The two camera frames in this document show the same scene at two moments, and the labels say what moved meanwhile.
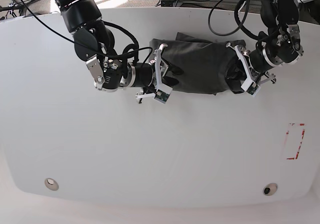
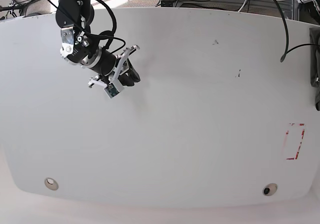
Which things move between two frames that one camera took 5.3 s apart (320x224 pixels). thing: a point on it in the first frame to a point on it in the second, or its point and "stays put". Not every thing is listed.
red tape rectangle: [294, 138] stays put
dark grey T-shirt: [199, 65] to [314, 45]
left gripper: [142, 74] to [109, 66]
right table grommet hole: [270, 189] stays put
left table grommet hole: [51, 184] stays put
